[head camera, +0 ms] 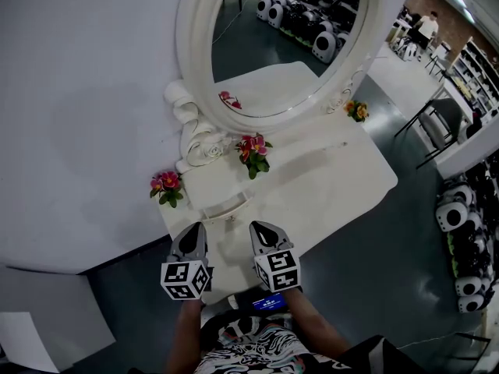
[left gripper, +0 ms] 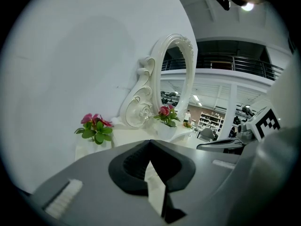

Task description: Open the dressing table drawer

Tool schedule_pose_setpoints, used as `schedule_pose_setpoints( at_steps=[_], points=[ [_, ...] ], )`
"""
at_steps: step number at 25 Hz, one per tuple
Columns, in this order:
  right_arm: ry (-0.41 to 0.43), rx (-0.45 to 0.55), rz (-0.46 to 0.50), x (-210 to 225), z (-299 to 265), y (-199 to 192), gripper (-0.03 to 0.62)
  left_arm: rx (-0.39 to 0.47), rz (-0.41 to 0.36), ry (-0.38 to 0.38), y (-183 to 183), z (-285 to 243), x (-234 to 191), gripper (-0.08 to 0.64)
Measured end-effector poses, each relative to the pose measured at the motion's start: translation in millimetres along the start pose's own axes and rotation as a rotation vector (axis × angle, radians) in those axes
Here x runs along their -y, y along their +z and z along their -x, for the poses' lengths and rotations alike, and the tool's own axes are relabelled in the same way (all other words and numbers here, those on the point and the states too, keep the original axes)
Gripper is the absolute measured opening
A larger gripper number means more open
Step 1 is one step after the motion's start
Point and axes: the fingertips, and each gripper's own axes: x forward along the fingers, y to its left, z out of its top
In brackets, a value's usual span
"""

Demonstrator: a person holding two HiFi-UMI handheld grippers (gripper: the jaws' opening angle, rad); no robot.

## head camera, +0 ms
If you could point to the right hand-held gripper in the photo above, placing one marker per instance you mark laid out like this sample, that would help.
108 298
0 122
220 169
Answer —
278 271

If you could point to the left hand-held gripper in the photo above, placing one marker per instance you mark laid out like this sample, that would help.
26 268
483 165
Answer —
183 277

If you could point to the white curved dressing table drawer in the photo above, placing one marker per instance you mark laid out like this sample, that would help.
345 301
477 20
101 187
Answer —
228 208

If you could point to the person's left forearm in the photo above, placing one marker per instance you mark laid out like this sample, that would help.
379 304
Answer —
185 333

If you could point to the person's right forearm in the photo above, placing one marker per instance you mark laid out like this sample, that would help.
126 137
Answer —
308 322

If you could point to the white dressing table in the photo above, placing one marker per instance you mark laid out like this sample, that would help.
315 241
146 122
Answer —
323 185

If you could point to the black device with blue screen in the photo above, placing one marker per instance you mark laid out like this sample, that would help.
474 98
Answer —
267 303

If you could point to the person's patterned shirt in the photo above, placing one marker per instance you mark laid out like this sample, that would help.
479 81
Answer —
257 349

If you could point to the pink potted flowers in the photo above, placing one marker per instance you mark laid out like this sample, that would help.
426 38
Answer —
168 187
255 154

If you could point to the white flat board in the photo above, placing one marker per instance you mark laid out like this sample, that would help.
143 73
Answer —
35 341

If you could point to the orange potted flowers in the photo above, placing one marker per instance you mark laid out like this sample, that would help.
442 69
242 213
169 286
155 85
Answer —
358 110

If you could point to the pile of black white backpacks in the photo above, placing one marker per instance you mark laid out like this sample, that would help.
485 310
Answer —
464 240

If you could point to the white oval framed mirror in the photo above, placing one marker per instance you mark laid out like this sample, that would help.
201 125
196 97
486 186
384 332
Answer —
195 72

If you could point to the black metal chair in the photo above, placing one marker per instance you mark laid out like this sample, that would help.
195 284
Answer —
438 125

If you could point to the storage shelf rack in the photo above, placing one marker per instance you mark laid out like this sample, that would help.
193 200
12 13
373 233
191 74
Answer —
477 72

